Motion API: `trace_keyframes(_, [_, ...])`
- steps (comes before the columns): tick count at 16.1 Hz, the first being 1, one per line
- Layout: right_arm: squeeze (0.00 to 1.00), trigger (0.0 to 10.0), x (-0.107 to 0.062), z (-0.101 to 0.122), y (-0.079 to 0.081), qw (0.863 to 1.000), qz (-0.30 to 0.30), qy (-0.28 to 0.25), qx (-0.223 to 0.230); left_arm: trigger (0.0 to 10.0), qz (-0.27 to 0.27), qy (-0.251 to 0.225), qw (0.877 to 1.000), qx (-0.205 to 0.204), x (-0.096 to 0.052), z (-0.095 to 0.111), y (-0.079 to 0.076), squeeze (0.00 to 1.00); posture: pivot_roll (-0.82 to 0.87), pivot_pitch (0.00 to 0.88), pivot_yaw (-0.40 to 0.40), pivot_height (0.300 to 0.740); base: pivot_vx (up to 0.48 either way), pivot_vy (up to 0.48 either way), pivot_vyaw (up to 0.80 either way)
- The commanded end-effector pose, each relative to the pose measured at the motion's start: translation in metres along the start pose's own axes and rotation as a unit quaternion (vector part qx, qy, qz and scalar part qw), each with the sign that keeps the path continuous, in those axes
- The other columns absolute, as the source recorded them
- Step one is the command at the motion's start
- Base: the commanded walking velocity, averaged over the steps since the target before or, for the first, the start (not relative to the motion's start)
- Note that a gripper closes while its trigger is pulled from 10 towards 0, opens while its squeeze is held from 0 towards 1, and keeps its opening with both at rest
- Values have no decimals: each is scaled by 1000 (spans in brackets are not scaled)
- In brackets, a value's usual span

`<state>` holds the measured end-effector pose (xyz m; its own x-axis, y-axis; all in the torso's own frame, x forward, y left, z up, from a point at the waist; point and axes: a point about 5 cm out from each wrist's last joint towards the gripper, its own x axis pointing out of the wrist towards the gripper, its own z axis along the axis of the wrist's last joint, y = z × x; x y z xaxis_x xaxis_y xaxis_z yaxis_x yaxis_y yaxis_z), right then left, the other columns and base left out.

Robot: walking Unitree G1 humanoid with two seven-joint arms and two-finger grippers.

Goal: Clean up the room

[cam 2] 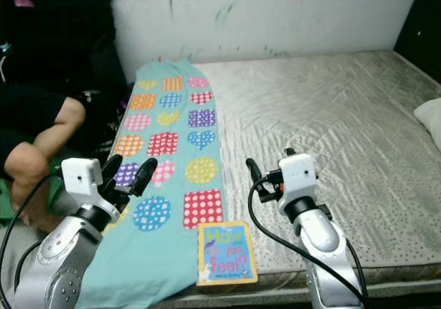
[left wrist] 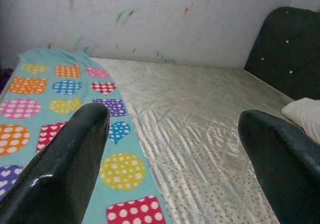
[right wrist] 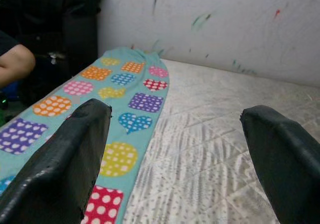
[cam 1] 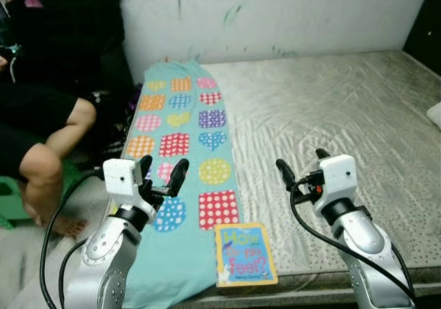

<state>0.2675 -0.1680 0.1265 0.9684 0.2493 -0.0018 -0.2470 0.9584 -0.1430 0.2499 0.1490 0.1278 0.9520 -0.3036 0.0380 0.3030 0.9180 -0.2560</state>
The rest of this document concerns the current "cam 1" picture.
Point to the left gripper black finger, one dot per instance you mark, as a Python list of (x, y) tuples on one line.
[(178, 178), (145, 170)]

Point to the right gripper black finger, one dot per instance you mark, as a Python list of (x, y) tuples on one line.
[(322, 154), (286, 174)]

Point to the blue yellow children's book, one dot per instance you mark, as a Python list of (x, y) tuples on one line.
[(246, 254)]

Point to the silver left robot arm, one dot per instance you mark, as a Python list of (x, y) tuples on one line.
[(103, 261)]

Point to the teal blanket with coloured patches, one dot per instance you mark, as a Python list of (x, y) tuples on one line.
[(186, 254)]

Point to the person in black shorts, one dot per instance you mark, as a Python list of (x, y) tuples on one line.
[(38, 178)]

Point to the green plastic stool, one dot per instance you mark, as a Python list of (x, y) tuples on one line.
[(10, 205)]

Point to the black tufted headboard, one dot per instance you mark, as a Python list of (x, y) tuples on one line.
[(424, 19)]

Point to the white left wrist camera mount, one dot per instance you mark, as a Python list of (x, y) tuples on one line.
[(122, 181)]

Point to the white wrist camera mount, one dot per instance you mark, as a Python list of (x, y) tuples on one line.
[(339, 178), (122, 181)]

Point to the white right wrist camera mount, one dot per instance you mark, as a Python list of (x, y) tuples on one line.
[(339, 178)]

